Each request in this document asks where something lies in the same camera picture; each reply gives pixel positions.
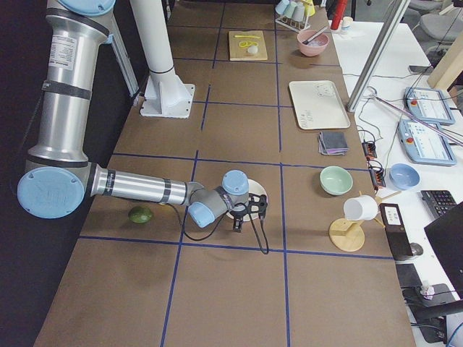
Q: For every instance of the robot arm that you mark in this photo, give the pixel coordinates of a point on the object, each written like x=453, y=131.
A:
x=59, y=174

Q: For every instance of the aluminium frame post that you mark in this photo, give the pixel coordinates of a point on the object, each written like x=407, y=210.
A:
x=392, y=20

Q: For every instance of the yellow cup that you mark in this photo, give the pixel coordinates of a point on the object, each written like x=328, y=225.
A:
x=309, y=7

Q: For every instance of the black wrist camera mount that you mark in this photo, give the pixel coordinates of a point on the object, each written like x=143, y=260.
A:
x=262, y=204

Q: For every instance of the white mug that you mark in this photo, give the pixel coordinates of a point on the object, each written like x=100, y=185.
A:
x=363, y=207

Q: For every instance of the white bear tray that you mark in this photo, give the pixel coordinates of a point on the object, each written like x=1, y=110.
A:
x=318, y=105

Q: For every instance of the teach pendant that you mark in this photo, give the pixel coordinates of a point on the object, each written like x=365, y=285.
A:
x=429, y=105
x=425, y=146

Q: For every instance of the green lime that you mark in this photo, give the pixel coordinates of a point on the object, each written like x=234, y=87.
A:
x=140, y=214

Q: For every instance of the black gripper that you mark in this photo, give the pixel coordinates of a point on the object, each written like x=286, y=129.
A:
x=238, y=215

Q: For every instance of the white cup rack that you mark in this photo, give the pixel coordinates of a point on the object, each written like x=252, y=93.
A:
x=297, y=23

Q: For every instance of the green cup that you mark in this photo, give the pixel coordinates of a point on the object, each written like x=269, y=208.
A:
x=290, y=8

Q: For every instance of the bamboo cutting board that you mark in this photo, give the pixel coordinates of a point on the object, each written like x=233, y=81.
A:
x=239, y=41

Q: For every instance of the pink bowl with ice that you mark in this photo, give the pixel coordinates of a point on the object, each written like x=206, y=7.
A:
x=315, y=46

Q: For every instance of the red bottle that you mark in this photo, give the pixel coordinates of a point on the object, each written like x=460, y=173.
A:
x=338, y=14

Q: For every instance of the green bowl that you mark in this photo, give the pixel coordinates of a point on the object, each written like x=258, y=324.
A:
x=336, y=180

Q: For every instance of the wooden mug tree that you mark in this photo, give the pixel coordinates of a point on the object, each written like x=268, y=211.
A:
x=347, y=235

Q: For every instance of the black keyboard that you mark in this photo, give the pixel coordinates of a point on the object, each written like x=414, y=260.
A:
x=438, y=201

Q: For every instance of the blue cup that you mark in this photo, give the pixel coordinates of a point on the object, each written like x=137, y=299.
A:
x=281, y=6

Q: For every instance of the near teach pendant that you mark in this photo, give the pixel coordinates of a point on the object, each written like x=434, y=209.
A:
x=425, y=146

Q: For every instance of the black computer mouse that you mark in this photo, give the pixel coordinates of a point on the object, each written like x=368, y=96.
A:
x=416, y=249

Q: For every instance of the steel muddler black tip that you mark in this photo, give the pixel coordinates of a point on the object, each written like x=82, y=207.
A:
x=314, y=36

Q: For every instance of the black label box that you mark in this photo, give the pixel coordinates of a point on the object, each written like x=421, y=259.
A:
x=395, y=231

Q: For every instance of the white cup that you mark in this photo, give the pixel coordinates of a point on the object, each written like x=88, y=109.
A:
x=298, y=13

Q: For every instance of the cream round plate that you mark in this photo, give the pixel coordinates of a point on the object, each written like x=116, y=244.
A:
x=256, y=189

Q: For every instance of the grey folded cloth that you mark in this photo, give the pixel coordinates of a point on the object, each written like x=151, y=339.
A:
x=332, y=143

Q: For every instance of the white pole mount base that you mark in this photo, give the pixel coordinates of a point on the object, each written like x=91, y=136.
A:
x=165, y=94

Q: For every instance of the blue bowl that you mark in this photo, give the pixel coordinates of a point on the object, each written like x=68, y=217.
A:
x=403, y=176

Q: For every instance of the far teach pendant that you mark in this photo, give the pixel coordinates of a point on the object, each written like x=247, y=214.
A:
x=429, y=105

